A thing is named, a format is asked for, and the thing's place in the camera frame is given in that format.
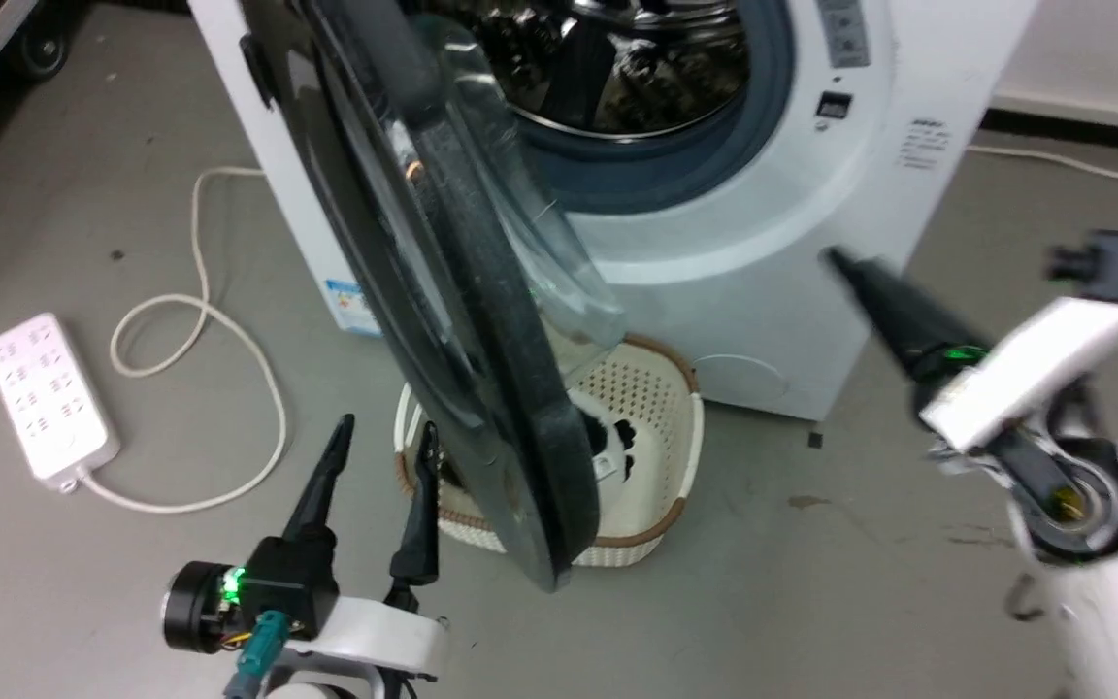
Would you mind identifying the blue white energy label sticker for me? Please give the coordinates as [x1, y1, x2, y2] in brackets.
[323, 279, 382, 337]

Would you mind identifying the black caster wheel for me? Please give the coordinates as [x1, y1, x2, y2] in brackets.
[14, 8, 72, 81]

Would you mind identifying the grey rubber door gasket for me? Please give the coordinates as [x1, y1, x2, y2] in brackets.
[510, 0, 799, 216]

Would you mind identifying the white front-loading washing machine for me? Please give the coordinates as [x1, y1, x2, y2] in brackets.
[188, 0, 1040, 424]

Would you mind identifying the white woven laundry basket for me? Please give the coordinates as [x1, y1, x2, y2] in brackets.
[394, 334, 706, 570]

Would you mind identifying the black and white cloth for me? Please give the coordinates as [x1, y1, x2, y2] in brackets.
[569, 408, 643, 486]

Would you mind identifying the shiny steel washer drum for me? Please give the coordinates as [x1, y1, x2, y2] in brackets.
[467, 0, 750, 138]

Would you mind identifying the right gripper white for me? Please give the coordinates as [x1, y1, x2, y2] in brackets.
[823, 231, 1118, 457]

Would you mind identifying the white power strip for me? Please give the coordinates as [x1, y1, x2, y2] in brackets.
[0, 312, 122, 484]

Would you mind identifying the white power strip cable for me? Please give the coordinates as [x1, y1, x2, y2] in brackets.
[74, 166, 289, 515]

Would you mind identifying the thin white floor cable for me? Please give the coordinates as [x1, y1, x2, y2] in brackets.
[967, 143, 1118, 192]

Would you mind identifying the black round washing machine door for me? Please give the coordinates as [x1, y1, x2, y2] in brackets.
[239, 0, 629, 594]

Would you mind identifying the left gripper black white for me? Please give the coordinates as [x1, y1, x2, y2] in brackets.
[162, 413, 449, 682]

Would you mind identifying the teal connector cable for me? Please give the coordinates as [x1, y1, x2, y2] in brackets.
[222, 610, 290, 699]

